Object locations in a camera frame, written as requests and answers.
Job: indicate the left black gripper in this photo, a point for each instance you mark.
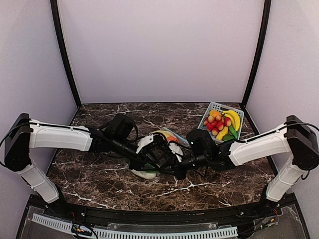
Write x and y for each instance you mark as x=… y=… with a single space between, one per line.
x=139 y=156

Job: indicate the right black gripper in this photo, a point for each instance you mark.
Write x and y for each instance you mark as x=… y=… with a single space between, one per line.
x=179 y=166

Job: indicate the white toy radish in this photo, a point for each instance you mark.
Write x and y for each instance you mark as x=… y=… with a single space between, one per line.
x=144 y=175

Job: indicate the clear zip bag blue zipper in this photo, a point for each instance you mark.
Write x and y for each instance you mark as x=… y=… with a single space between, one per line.
x=181 y=140

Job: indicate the yellow toy mango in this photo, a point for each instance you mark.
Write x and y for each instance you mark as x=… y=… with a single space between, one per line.
x=161 y=133

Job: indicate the green toy lettuce leaf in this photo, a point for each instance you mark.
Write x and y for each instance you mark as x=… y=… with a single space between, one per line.
x=149 y=168

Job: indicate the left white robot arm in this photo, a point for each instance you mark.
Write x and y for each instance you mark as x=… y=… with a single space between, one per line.
x=26 y=134

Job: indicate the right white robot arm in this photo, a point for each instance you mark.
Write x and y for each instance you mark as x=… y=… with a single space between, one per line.
x=296 y=138

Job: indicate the green toy vegetable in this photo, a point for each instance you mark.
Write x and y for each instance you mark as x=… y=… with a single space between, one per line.
x=232 y=134

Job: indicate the light blue perforated basket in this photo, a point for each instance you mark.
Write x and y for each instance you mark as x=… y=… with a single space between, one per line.
x=220 y=108

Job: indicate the small orange toy fruit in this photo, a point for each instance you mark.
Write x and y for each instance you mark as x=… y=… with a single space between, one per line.
x=214 y=113

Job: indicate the yellow toy banana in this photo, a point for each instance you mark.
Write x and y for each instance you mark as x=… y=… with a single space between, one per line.
x=235 y=117

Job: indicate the black front rail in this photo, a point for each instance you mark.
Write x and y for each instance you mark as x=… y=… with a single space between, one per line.
x=99 y=216

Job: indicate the white slotted cable duct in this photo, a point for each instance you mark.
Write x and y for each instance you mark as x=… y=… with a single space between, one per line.
x=126 y=231

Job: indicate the left black frame post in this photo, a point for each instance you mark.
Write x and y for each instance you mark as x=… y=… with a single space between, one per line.
x=63 y=52

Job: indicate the black frame post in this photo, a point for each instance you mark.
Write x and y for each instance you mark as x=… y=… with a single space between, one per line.
x=63 y=52
x=258 y=51

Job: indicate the right black frame post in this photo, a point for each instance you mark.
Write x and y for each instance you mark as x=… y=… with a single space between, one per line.
x=258 y=51

